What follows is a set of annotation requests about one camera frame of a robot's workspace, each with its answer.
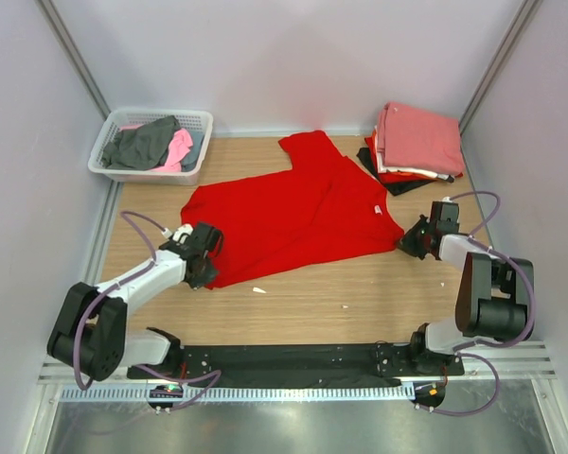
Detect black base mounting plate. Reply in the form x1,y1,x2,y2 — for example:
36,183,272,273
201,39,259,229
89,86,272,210
151,341,465,390

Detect folded salmon pink t shirt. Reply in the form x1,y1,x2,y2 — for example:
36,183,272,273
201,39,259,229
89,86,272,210
376,101,465,176

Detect right corner aluminium post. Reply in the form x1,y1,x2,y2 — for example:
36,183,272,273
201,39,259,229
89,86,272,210
459,0,542,134

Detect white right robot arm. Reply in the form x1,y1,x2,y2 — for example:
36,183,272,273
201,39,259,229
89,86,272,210
399,200,536,375

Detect left corner aluminium post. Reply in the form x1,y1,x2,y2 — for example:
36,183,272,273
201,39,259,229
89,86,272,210
36,0,111,119

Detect aluminium frame rail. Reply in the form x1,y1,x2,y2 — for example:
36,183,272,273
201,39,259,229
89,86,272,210
37,341,557,385

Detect white plastic laundry basket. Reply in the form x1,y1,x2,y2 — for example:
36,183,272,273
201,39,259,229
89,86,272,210
88,109,213,185

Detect grey t shirt in basket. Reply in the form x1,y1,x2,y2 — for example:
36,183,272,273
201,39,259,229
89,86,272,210
101,115,181,171

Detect corner aluminium post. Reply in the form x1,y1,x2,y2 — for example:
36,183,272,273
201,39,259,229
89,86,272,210
459,0,542,134
36,0,111,119

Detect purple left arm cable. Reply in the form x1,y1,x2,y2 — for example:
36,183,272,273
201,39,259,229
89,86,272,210
73,209,223,417

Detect blue-grey t shirt in basket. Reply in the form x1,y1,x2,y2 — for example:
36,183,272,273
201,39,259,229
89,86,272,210
180,131,204,172

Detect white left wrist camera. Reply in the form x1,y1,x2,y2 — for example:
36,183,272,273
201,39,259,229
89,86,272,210
162,224,193,242

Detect folded black t shirt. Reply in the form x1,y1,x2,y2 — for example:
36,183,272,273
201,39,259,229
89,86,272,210
356,147,434,197

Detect folded white t shirt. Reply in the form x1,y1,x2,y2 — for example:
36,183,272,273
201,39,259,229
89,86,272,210
371,128,452,179

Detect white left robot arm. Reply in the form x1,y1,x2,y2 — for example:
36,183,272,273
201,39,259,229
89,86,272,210
46,222,224,389

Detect white slotted cable duct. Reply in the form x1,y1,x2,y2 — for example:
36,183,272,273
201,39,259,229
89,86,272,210
60,382,415,404

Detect red t shirt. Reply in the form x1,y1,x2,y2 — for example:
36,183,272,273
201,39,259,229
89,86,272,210
181,131,403,288

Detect pink t shirt in basket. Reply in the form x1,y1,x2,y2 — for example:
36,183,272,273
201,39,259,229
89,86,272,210
123,126,192,172

